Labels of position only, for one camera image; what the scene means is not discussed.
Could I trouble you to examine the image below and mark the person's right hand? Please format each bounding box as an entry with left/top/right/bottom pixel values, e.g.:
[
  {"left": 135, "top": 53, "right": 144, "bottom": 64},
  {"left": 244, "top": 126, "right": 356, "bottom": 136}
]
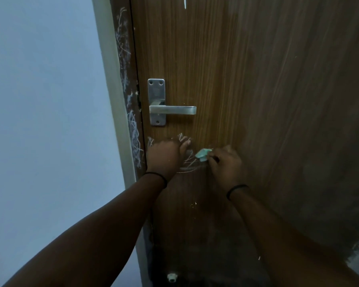
[{"left": 206, "top": 145, "right": 248, "bottom": 195}]

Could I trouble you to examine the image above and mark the black left wrist band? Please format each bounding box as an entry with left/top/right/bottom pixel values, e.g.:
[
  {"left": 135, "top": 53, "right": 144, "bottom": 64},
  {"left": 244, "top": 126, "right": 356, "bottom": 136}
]
[{"left": 144, "top": 172, "right": 168, "bottom": 189}]

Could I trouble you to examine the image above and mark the person's left hand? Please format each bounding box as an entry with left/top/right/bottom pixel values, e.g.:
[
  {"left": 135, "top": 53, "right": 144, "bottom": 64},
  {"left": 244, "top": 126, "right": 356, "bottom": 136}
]
[{"left": 146, "top": 139, "right": 191, "bottom": 180}]

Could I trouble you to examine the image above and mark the brown wooden door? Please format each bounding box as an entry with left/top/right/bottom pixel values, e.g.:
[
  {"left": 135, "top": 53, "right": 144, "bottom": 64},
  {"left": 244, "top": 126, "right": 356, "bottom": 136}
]
[{"left": 129, "top": 0, "right": 359, "bottom": 287}]

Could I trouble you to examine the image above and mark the person's left forearm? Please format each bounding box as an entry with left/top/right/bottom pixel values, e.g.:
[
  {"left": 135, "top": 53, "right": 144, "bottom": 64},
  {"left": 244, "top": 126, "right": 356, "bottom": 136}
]
[{"left": 1, "top": 174, "right": 167, "bottom": 287}]

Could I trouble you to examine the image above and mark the person's right forearm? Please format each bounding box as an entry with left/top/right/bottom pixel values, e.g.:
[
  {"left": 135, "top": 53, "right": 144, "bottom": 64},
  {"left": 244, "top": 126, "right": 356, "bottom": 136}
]
[{"left": 230, "top": 187, "right": 359, "bottom": 287}]

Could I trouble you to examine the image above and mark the silver door handle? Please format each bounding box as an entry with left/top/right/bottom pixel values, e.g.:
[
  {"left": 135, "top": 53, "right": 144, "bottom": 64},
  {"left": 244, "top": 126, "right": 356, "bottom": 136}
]
[{"left": 147, "top": 78, "right": 197, "bottom": 127}]

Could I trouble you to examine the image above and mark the black right wrist band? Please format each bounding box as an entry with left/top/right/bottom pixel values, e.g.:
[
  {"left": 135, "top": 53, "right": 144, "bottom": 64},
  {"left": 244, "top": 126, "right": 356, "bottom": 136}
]
[{"left": 226, "top": 184, "right": 249, "bottom": 201}]

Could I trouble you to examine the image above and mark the black wrist band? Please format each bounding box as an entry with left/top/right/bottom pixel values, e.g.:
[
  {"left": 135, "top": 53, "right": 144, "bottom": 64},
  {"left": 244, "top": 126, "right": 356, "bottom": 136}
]
[
  {"left": 144, "top": 172, "right": 168, "bottom": 189},
  {"left": 226, "top": 184, "right": 249, "bottom": 201}
]

